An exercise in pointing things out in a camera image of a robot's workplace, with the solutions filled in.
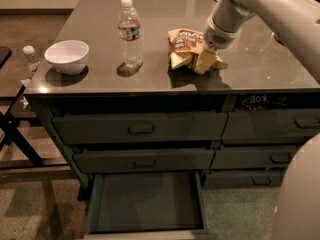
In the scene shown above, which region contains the bottom right drawer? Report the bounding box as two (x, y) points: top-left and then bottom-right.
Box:
(202, 170), (284, 189)

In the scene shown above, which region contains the white ceramic bowl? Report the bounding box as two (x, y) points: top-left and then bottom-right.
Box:
(44, 40), (89, 75)

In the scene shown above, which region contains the top left drawer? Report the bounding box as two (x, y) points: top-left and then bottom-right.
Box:
(52, 111), (227, 144)

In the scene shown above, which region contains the middle right drawer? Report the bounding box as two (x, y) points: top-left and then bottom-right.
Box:
(211, 145), (298, 170)

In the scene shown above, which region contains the clear plastic water bottle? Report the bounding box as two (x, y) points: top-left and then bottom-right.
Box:
(118, 0), (143, 68)

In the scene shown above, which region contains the black side table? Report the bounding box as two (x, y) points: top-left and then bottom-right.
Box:
(0, 45), (68, 170)

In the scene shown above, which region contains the middle left drawer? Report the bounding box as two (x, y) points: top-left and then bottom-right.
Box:
(73, 148), (214, 173)

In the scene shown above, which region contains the open bottom left drawer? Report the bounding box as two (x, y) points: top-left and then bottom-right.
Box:
(84, 171), (216, 240)

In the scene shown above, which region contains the brown chip bag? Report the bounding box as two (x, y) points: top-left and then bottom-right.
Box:
(168, 29), (228, 73)

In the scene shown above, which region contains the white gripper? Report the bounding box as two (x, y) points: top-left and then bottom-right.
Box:
(194, 0), (254, 74)

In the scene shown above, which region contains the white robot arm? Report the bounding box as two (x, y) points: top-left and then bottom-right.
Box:
(204, 0), (320, 240)

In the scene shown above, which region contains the dark snack bag in drawer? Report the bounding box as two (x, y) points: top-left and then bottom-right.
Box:
(238, 94), (288, 111)

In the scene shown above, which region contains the small bottle on side table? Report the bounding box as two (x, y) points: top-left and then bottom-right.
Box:
(23, 45), (41, 73)

